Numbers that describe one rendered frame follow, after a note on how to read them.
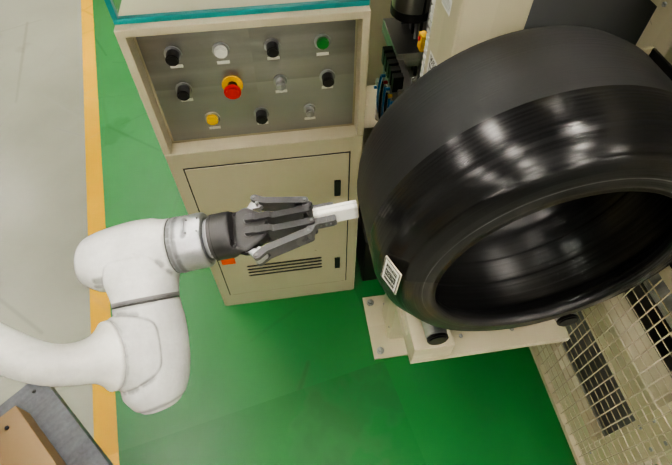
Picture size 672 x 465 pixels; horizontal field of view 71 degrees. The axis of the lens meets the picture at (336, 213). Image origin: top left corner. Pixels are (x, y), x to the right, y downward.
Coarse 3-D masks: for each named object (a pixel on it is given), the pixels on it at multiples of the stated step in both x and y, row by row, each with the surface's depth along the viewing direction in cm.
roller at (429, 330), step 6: (426, 324) 97; (426, 330) 97; (432, 330) 96; (438, 330) 96; (444, 330) 96; (426, 336) 97; (432, 336) 95; (438, 336) 95; (444, 336) 96; (432, 342) 97; (438, 342) 97
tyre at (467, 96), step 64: (448, 64) 70; (512, 64) 65; (576, 64) 63; (640, 64) 65; (384, 128) 76; (448, 128) 65; (512, 128) 59; (576, 128) 57; (640, 128) 57; (384, 192) 72; (448, 192) 62; (512, 192) 59; (576, 192) 60; (640, 192) 91; (384, 256) 73; (448, 256) 68; (512, 256) 107; (576, 256) 100; (640, 256) 89; (448, 320) 86; (512, 320) 91
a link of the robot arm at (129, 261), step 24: (96, 240) 72; (120, 240) 72; (144, 240) 71; (96, 264) 71; (120, 264) 71; (144, 264) 71; (168, 264) 72; (96, 288) 73; (120, 288) 71; (144, 288) 71; (168, 288) 73
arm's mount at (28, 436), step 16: (16, 416) 106; (0, 432) 103; (16, 432) 103; (32, 432) 103; (0, 448) 101; (16, 448) 101; (32, 448) 101; (48, 448) 103; (0, 464) 99; (16, 464) 99; (32, 464) 99; (48, 464) 99; (64, 464) 104
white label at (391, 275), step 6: (384, 264) 74; (390, 264) 72; (384, 270) 75; (390, 270) 73; (396, 270) 71; (384, 276) 76; (390, 276) 74; (396, 276) 72; (390, 282) 74; (396, 282) 72; (390, 288) 75; (396, 288) 73
